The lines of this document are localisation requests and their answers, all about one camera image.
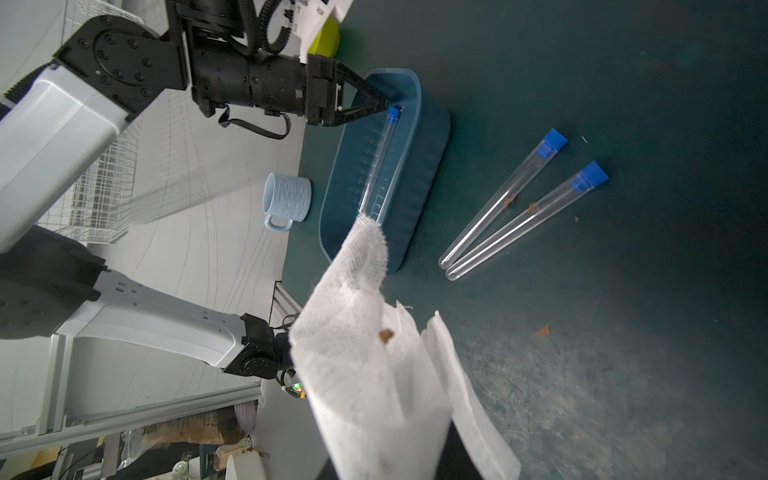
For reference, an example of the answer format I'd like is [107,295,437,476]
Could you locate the light blue mug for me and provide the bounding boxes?
[263,173,312,233]

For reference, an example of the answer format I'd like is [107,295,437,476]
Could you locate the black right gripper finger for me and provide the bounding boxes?
[435,424,482,480]

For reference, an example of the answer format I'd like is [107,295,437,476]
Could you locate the white wire basket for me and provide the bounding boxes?
[35,0,145,246]

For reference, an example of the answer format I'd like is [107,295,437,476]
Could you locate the blue plastic tub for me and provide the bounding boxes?
[319,68,451,272]

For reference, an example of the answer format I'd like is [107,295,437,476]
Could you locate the white gauze wipe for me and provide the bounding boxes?
[289,215,521,479]

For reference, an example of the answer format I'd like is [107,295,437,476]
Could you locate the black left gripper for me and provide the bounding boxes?
[305,54,389,127]

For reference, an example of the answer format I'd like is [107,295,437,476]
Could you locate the yellow green bowl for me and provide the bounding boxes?
[308,17,341,58]

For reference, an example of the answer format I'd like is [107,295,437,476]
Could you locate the clear test tube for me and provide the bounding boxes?
[438,129,568,270]
[446,162,609,281]
[358,106,401,221]

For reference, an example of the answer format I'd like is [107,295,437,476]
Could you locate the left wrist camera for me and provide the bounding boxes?
[292,0,353,63]

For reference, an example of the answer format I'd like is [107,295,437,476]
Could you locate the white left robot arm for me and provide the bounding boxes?
[1,1,388,379]

